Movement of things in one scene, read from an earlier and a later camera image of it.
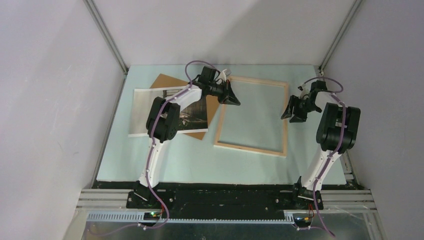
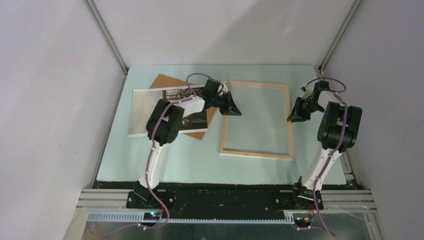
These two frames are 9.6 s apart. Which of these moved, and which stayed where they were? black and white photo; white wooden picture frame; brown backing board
Moved: white wooden picture frame
Stayed: black and white photo; brown backing board
